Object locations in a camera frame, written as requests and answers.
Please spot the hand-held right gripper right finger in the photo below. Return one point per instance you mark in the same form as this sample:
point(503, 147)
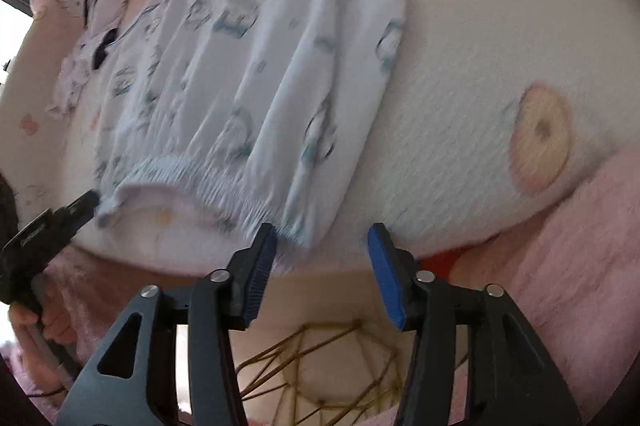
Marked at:
point(385, 276)

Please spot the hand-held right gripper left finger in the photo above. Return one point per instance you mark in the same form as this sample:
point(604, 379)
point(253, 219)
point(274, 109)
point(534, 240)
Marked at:
point(260, 266)

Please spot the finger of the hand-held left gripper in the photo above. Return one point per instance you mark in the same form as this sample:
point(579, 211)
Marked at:
point(77, 211)

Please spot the light blue printed pants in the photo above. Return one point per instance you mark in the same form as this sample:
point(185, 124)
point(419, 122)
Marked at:
point(240, 81)

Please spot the person's left hand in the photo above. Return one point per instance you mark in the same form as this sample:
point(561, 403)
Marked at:
point(52, 316)

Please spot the red object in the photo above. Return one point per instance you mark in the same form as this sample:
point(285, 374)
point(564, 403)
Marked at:
point(442, 263)

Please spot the white black printed garment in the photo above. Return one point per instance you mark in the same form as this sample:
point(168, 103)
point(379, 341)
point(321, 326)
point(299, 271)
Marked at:
point(75, 66)

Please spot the cartoon cat printed bedsheet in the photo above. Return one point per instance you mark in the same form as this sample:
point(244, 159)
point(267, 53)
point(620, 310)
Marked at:
point(450, 131)

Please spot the pink fuzzy blanket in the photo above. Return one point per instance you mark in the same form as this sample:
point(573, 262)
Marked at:
point(575, 256)

